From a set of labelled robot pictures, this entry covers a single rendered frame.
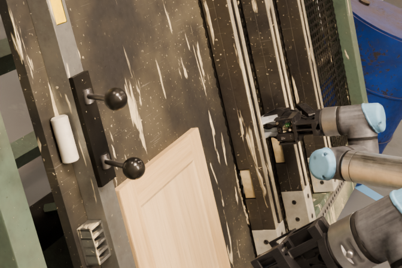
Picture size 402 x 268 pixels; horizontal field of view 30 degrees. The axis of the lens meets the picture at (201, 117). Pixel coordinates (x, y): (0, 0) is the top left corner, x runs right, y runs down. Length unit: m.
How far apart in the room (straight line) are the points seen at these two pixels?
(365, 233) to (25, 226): 0.50
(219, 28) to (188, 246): 0.55
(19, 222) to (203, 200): 0.67
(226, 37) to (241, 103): 0.17
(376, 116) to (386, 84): 2.40
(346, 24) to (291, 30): 0.67
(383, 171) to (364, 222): 0.70
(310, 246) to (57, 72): 0.53
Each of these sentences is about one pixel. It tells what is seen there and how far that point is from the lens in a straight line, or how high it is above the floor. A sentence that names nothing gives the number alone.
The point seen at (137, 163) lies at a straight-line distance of 1.21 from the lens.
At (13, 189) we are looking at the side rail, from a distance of 1.12.
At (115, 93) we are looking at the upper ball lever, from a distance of 1.18.
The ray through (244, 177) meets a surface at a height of 1.11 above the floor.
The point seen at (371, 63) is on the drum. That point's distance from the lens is 4.19.
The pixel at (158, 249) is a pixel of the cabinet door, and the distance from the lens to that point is 1.53.
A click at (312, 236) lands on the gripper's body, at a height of 1.55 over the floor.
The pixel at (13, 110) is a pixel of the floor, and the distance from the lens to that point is 4.02.
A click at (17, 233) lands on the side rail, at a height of 1.36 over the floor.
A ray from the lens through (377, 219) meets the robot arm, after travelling 0.98.
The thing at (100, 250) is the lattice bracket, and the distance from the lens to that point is 1.34.
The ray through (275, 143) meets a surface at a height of 1.11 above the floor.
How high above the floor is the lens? 2.08
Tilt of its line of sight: 27 degrees down
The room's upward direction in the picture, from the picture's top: 23 degrees clockwise
